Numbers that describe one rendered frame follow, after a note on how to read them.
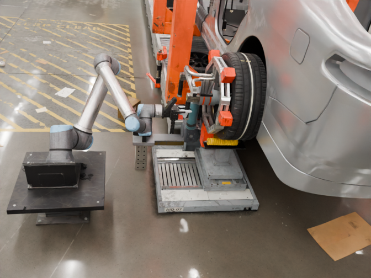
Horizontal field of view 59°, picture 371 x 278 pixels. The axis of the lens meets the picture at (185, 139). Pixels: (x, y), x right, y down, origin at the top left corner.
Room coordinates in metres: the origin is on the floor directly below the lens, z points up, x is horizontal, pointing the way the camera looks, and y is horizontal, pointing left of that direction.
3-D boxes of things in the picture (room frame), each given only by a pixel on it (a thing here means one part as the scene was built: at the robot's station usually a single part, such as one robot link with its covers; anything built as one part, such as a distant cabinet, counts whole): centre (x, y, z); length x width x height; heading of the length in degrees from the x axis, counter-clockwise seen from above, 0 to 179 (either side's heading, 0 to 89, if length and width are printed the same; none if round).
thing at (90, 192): (1.70, 0.84, 0.15); 0.60 x 0.60 x 0.30; 15
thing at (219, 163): (2.27, -0.33, 0.32); 0.40 x 0.30 x 0.28; 13
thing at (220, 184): (2.27, -0.33, 0.13); 0.50 x 0.36 x 0.10; 13
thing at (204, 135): (2.24, -0.21, 0.48); 0.16 x 0.12 x 0.17; 103
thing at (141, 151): (2.29, 0.38, 0.21); 0.10 x 0.10 x 0.42; 13
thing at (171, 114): (1.98, 0.14, 0.80); 0.12 x 0.08 x 0.09; 104
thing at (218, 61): (2.23, -0.17, 0.85); 0.54 x 0.07 x 0.54; 13
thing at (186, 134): (2.55, -0.16, 0.26); 0.42 x 0.18 x 0.35; 103
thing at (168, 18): (4.63, 0.28, 0.69); 0.52 x 0.17 x 0.35; 103
